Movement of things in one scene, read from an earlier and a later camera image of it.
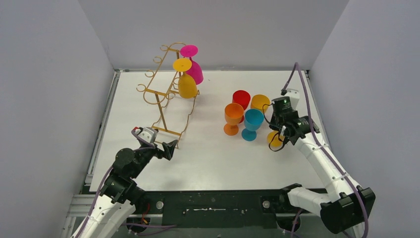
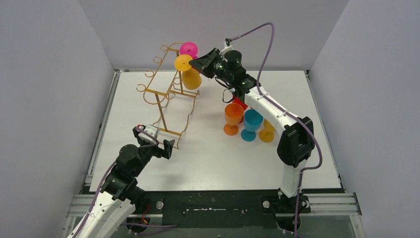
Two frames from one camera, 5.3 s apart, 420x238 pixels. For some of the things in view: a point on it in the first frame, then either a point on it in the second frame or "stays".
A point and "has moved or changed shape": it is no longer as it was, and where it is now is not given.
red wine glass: x=242 y=98 stays
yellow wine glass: x=276 y=144 has moved or changed shape
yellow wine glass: x=186 y=87 has moved or changed shape
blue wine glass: x=253 y=121 stays
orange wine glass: x=234 y=113 stays
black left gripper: x=162 y=149 stays
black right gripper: x=273 y=125 to x=205 y=64
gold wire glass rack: x=160 y=88 stays
